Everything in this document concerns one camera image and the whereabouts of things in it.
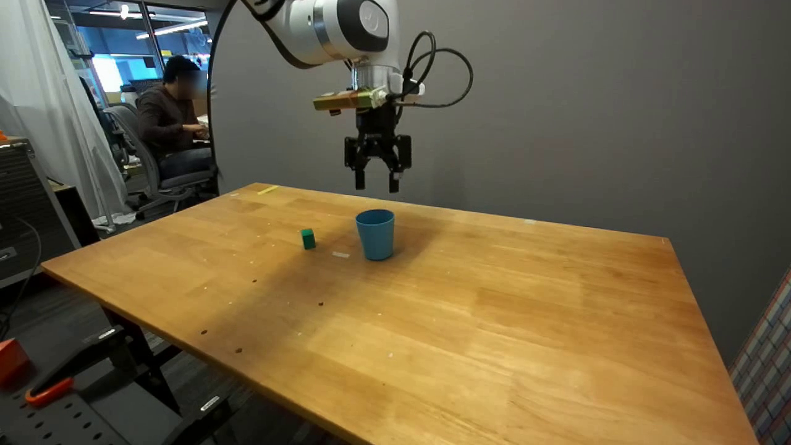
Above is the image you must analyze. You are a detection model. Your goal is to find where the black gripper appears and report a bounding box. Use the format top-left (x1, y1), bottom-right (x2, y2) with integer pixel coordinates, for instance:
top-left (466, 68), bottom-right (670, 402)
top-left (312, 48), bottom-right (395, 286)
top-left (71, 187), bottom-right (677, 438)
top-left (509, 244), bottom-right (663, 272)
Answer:
top-left (342, 105), bottom-right (415, 195)

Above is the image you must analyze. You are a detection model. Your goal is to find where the blue cup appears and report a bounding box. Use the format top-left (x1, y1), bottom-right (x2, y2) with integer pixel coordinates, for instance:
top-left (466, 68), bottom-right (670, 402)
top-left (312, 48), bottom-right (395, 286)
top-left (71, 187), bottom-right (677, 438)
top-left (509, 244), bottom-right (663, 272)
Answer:
top-left (353, 206), bottom-right (399, 265)

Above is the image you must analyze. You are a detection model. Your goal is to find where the seated person dark hair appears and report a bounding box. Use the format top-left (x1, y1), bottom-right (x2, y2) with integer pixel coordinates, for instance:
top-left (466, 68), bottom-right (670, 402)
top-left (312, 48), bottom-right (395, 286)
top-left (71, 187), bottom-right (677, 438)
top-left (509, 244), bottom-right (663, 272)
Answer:
top-left (134, 51), bottom-right (217, 181)

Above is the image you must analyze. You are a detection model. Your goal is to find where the grey office chair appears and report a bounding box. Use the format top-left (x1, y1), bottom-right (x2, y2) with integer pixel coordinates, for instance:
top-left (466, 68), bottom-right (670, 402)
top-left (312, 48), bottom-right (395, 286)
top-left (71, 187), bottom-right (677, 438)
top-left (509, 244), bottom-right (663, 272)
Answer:
top-left (104, 101), bottom-right (222, 219)

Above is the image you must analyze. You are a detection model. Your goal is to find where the white curtain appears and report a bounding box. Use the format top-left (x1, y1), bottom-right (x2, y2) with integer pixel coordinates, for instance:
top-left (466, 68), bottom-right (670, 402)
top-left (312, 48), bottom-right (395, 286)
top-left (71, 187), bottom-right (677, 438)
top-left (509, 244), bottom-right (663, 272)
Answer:
top-left (0, 0), bottom-right (134, 232)

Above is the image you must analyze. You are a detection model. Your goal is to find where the black cabinet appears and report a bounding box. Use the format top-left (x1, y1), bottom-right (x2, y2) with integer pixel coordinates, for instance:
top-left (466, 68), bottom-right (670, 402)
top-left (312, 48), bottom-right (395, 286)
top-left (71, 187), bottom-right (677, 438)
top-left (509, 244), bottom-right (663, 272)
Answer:
top-left (0, 136), bottom-right (81, 286)

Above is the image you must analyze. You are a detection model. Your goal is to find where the orange box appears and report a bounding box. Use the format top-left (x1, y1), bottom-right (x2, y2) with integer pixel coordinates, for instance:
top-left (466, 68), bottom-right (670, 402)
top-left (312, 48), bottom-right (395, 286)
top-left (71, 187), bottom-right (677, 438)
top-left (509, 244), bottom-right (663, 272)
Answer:
top-left (0, 335), bottom-right (32, 387)

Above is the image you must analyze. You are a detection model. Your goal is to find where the plaid cloth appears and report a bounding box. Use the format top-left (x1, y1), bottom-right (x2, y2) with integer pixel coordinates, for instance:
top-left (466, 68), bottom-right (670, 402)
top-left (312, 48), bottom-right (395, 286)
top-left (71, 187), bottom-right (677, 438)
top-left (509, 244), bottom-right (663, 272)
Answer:
top-left (730, 270), bottom-right (791, 445)

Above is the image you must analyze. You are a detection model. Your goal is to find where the wrist camera mount plate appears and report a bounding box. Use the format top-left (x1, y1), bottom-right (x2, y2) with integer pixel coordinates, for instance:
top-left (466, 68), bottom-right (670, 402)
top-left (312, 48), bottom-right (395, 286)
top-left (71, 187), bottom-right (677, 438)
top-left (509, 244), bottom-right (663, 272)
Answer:
top-left (312, 85), bottom-right (390, 115)

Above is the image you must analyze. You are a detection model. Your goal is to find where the black looped gripper cable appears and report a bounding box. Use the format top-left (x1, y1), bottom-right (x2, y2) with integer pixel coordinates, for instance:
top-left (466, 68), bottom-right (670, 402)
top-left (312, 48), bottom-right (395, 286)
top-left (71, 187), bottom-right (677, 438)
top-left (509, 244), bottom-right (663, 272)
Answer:
top-left (385, 30), bottom-right (478, 134)

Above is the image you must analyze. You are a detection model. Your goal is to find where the black table leg frame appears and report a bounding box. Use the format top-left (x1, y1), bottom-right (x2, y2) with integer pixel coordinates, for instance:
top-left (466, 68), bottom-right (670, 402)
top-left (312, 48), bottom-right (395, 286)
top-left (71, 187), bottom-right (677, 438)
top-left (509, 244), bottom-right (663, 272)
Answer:
top-left (23, 303), bottom-right (243, 445)

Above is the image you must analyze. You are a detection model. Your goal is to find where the orange clamp handle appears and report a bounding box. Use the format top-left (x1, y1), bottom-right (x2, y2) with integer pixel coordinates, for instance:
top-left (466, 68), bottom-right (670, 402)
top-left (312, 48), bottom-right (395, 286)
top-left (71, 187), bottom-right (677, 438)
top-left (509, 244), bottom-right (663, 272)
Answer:
top-left (23, 376), bottom-right (76, 409)

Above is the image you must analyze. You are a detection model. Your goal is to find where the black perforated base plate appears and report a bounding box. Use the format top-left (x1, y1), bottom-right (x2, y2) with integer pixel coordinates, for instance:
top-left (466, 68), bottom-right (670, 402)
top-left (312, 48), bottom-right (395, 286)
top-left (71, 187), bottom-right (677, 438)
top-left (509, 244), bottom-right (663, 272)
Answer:
top-left (0, 383), bottom-right (134, 445)

